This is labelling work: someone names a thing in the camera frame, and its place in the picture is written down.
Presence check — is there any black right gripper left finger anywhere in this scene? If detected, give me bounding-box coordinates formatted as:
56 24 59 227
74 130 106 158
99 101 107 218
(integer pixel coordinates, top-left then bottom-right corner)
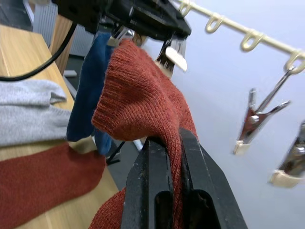
121 138 178 229

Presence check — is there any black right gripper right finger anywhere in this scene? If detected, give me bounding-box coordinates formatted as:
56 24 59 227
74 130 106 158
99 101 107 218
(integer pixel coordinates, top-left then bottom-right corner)
178 127 248 229

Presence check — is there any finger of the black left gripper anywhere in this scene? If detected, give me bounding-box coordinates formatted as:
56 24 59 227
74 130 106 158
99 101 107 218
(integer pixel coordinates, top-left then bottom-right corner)
104 0 193 40

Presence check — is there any metal clip with cream pads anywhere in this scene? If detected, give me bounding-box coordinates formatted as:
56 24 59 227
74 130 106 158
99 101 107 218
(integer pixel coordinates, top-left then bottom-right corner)
154 38 189 78
106 25 131 46
233 68 292 156
270 121 305 189

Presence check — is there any rust red knitted sock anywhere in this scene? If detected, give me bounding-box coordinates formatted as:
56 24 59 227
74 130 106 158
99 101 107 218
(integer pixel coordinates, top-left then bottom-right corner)
88 39 199 229
0 143 107 229

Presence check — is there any light grey knitted sock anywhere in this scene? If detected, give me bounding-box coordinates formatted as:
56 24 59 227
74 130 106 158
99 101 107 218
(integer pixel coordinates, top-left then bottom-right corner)
0 80 72 146

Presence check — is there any cream plastic clip hanger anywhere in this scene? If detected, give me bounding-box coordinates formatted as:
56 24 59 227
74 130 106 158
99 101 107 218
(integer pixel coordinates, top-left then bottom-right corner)
177 0 305 73

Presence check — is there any wooden side panel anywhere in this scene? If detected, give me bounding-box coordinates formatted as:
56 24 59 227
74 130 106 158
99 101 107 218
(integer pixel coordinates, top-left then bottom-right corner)
49 15 77 76

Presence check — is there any white ribbed panel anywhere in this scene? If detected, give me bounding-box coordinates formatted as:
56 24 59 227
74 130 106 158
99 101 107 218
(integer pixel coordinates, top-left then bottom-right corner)
32 0 59 47

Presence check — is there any blue sock with beige toe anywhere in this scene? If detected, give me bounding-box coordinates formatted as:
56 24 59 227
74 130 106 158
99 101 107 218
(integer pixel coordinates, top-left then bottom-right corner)
66 32 118 157

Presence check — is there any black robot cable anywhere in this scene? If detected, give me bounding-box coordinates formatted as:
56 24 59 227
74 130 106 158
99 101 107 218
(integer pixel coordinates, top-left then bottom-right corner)
0 22 77 82

